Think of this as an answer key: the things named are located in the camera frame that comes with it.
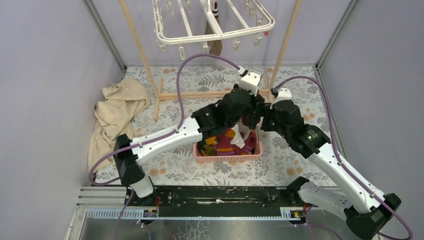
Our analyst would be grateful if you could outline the purple cable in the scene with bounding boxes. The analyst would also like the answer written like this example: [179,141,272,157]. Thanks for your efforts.
[87,53,244,186]
[274,75,414,240]

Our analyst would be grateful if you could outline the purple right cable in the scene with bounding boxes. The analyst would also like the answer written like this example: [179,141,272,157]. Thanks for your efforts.
[274,75,414,240]

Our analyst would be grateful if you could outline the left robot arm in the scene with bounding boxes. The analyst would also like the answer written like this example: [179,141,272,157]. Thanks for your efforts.
[113,86,265,206]

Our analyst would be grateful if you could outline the floral patterned mat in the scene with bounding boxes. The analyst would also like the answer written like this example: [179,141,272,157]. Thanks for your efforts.
[131,63,334,187]

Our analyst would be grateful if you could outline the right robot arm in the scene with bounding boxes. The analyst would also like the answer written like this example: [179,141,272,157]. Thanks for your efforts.
[242,100,401,240]

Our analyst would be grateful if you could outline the white clip hanger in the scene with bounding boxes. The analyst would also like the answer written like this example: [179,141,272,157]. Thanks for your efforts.
[152,0,276,60]

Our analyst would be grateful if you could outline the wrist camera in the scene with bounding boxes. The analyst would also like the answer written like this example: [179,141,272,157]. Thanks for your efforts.
[238,66,262,97]
[271,87,292,104]

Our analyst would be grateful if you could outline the wooden drying rack frame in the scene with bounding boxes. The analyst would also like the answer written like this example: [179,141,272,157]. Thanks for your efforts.
[119,0,302,121]

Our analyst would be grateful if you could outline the beige cloth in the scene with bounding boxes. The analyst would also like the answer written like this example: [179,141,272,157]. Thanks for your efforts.
[87,78,151,170]

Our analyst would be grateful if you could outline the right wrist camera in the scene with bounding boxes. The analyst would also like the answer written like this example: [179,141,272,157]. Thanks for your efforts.
[271,87,292,104]

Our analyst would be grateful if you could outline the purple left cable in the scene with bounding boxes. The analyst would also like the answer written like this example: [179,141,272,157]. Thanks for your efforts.
[87,53,244,186]

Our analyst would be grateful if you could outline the magenta purple-cuff sock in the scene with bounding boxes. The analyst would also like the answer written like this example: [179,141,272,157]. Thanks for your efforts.
[240,131,257,155]

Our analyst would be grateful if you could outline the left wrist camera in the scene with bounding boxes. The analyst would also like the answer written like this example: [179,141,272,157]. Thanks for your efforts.
[238,66,262,97]

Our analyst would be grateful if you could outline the pink plastic basket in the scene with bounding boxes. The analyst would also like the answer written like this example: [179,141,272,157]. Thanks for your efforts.
[193,121,263,163]

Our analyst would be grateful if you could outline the purple striped sock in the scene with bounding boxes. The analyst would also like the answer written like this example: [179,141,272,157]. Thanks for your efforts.
[216,128,236,156]

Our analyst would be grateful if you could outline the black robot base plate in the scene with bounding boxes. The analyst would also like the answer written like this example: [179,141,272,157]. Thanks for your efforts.
[124,176,309,218]

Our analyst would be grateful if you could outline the olive orange striped sock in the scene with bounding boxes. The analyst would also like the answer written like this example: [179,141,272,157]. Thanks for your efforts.
[196,136,219,157]

